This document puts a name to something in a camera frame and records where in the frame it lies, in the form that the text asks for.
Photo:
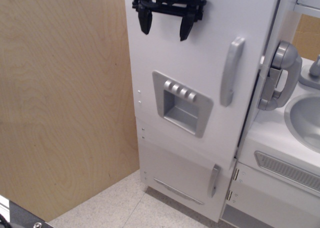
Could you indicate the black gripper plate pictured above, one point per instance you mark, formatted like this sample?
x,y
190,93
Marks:
x,y
189,10

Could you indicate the white fridge door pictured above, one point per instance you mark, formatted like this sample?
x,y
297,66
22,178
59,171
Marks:
x,y
198,62

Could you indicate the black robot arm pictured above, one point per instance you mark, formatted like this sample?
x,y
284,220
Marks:
x,y
189,10

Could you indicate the white toy fridge cabinet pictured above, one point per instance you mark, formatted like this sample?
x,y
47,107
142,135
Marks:
x,y
283,28

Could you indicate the grey ice dispenser panel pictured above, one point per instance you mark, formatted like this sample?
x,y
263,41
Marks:
x,y
181,105

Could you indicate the white upper kitchen cabinet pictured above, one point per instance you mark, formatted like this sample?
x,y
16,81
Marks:
x,y
308,7

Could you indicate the grey toy faucet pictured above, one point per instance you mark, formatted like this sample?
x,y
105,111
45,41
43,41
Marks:
x,y
309,75

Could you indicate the grey toy sink basin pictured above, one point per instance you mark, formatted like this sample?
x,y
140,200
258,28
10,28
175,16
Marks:
x,y
302,118

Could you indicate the white lower freezer door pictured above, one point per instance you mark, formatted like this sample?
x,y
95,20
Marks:
x,y
183,176

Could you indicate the upper brass door hinge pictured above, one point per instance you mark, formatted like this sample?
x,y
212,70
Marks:
x,y
235,174

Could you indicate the brass door hinge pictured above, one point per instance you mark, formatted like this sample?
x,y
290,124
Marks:
x,y
228,198
235,174

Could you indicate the lower brass door hinge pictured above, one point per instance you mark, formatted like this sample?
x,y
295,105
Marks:
x,y
228,198

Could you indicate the grey oven vent panel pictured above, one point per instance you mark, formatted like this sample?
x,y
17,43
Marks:
x,y
288,171

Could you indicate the white oven door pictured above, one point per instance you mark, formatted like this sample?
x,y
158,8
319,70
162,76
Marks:
x,y
262,201

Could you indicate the grey fridge door handle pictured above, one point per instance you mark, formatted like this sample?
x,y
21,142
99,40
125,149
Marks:
x,y
229,72

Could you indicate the grey freezer door handle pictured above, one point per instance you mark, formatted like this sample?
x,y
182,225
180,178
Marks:
x,y
213,180

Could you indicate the black robot base with cable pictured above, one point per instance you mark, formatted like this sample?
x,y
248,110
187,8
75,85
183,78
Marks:
x,y
14,216

